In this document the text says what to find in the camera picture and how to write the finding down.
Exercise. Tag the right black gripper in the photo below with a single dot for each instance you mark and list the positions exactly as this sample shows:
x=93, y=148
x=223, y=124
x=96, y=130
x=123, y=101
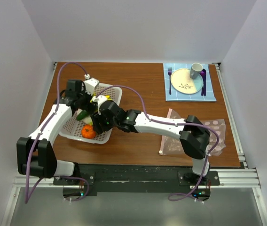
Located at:
x=98, y=120

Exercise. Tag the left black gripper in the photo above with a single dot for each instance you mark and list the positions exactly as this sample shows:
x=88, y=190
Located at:
x=89, y=107

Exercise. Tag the dark green fake cucumber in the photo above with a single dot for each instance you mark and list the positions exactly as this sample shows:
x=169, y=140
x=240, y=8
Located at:
x=81, y=114

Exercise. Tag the white fake radish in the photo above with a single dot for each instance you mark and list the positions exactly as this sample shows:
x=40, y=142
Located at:
x=87, y=120

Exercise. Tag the orange fake fruit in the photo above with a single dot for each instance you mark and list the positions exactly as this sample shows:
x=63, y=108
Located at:
x=88, y=132

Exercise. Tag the clear zip top bag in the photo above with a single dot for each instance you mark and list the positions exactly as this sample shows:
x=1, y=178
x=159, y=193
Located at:
x=170, y=146

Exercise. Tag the yellow fake banana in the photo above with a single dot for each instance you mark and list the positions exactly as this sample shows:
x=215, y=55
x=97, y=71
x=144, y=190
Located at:
x=107, y=97

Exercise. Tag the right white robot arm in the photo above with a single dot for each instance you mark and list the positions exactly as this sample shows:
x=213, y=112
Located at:
x=192, y=134

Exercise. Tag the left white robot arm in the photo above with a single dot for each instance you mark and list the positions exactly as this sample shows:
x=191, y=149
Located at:
x=35, y=155

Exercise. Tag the blue checkered placemat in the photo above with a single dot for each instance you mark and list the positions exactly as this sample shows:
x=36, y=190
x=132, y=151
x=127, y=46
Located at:
x=177, y=96

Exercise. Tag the purple plastic fork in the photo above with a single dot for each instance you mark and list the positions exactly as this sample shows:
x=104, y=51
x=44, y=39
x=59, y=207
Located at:
x=169, y=74

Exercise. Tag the cream and blue plate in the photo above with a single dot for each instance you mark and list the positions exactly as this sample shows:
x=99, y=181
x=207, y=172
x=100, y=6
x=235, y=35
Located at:
x=182, y=82

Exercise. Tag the grey mug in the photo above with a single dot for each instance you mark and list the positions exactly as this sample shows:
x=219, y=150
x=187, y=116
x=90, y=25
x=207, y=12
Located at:
x=195, y=70

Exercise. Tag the purple plastic spoon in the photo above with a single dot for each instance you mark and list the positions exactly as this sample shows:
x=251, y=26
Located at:
x=201, y=73

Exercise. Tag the purple plastic knife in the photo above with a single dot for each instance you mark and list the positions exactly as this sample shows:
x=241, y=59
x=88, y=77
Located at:
x=204, y=80

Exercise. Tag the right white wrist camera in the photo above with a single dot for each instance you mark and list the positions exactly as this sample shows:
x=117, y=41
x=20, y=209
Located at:
x=99, y=105

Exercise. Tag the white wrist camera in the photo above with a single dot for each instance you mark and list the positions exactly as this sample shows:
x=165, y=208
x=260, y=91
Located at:
x=90, y=84
x=99, y=105

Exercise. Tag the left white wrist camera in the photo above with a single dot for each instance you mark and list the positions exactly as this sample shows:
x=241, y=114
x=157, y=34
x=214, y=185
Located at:
x=90, y=84

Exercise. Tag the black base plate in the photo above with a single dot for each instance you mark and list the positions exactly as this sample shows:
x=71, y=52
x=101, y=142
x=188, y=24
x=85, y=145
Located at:
x=137, y=179

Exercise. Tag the front aluminium rail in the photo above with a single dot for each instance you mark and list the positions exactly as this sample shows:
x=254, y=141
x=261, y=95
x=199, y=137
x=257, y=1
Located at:
x=227, y=178

